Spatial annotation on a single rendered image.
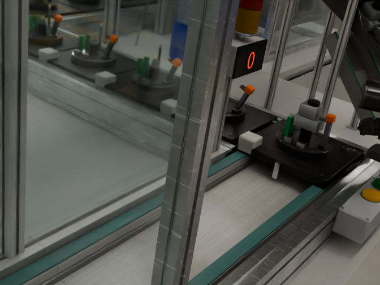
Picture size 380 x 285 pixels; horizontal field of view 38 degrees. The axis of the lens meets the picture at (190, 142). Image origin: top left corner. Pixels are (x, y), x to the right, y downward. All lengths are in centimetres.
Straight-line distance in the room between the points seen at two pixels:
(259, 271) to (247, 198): 31
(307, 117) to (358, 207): 26
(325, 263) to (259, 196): 21
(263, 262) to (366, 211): 32
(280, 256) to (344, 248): 29
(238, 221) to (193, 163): 67
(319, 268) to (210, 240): 24
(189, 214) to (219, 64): 15
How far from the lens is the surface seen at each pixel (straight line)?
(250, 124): 149
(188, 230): 57
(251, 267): 98
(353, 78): 157
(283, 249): 105
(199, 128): 50
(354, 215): 122
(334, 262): 124
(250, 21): 119
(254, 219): 119
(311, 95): 197
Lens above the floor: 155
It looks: 26 degrees down
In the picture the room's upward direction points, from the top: 9 degrees clockwise
